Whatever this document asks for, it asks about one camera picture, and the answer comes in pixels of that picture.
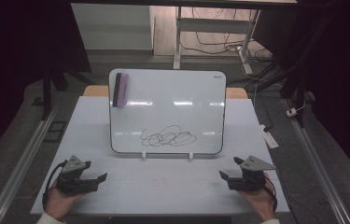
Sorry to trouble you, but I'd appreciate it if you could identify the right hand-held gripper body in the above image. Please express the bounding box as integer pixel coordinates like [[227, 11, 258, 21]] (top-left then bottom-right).
[[228, 155, 277, 191]]

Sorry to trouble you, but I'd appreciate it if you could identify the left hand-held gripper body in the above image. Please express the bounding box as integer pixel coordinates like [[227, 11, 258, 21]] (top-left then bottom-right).
[[55, 155, 99, 196]]

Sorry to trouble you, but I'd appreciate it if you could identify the purple and black whiteboard eraser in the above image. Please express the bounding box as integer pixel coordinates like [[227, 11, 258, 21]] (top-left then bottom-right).
[[112, 72, 130, 109]]

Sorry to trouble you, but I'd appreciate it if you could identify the person's right hand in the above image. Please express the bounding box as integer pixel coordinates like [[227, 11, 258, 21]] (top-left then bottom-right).
[[237, 172, 279, 223]]

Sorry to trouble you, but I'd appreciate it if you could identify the person's left hand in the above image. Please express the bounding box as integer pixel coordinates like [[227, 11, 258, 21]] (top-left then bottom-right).
[[43, 183, 87, 222]]

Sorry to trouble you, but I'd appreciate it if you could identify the white power strip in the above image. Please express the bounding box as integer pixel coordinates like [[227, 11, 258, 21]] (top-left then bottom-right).
[[259, 123, 280, 150]]

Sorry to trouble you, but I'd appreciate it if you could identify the black floor plate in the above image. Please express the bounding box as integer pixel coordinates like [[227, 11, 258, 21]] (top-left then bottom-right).
[[43, 120, 68, 144]]

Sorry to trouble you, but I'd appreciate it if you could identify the wooden table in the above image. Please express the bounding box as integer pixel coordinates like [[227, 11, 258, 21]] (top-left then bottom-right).
[[82, 85, 249, 100]]

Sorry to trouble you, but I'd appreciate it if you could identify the black metal stand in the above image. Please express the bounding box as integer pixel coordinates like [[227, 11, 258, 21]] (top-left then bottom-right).
[[246, 12, 336, 129], [32, 60, 87, 121]]

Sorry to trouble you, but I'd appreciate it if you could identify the white whiteboard with black rim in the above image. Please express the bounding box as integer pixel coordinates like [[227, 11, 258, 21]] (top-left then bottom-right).
[[107, 68, 228, 156]]

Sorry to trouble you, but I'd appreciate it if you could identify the black curtain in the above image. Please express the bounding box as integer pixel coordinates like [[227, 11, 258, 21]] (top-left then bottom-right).
[[0, 0, 93, 171], [252, 0, 350, 189]]

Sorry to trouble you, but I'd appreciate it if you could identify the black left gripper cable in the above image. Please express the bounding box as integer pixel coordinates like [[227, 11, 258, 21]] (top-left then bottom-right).
[[41, 160, 69, 211]]

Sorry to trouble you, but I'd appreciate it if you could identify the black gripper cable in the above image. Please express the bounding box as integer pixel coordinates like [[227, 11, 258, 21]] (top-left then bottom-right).
[[263, 177, 279, 213], [41, 160, 69, 211]]

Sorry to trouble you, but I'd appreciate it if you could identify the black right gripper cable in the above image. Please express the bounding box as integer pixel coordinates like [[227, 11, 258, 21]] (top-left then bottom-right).
[[263, 177, 279, 213]]

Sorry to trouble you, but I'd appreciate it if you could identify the aluminium floor rail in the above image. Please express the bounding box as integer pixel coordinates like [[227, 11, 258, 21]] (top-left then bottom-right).
[[0, 104, 61, 224], [282, 98, 350, 224]]

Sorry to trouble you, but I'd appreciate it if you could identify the white plug with cable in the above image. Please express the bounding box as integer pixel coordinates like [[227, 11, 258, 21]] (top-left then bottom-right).
[[286, 100, 307, 119]]

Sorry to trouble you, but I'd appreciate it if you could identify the tangle of black floor cables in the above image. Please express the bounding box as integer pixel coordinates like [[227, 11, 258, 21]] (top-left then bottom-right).
[[180, 7, 273, 63]]

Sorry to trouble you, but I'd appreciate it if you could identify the white metal desk frame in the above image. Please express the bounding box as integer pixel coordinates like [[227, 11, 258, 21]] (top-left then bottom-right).
[[173, 5, 261, 76]]

